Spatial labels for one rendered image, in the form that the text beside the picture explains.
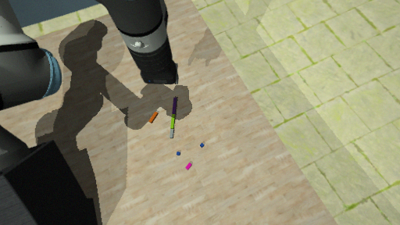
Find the magenta rectangular block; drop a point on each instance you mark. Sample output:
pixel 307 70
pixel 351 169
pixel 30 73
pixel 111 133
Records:
pixel 188 166

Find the orange rod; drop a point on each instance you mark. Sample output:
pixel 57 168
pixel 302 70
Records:
pixel 153 117

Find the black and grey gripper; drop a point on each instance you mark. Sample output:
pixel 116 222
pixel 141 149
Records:
pixel 152 55

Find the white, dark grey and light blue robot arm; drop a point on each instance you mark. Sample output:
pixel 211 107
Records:
pixel 29 73

